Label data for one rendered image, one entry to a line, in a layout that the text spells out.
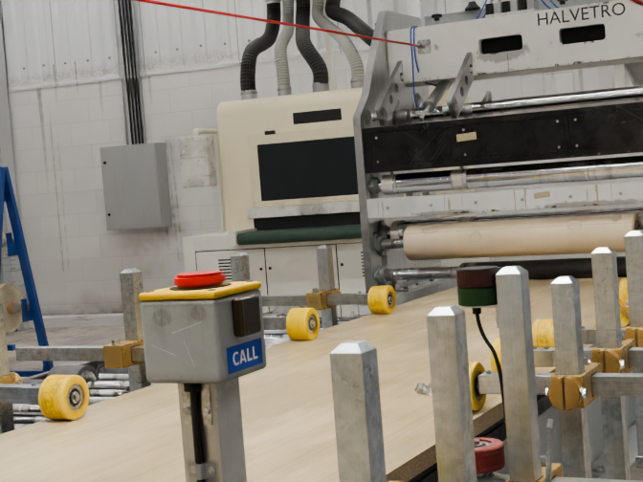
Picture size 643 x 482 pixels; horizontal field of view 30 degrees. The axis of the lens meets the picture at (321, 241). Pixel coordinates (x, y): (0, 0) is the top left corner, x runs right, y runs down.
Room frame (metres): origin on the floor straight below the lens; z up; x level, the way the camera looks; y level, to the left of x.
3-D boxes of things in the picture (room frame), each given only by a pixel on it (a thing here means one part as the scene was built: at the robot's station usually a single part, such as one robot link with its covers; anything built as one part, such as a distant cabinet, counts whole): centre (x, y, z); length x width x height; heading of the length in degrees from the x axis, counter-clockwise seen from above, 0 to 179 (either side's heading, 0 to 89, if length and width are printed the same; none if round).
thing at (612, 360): (2.07, -0.49, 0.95); 0.13 x 0.06 x 0.05; 153
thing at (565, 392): (1.85, -0.38, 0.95); 0.13 x 0.06 x 0.05; 153
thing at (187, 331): (0.93, 0.10, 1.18); 0.07 x 0.07 x 0.08; 63
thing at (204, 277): (0.93, 0.10, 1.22); 0.04 x 0.04 x 0.02
